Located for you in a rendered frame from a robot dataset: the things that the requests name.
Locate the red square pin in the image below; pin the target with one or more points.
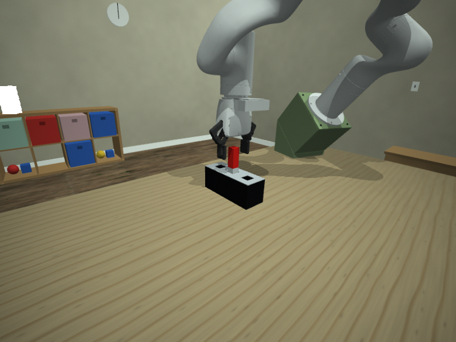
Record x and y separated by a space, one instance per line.
233 159

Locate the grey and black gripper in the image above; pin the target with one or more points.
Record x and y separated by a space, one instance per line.
229 123

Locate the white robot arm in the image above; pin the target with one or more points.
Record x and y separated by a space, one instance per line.
227 50

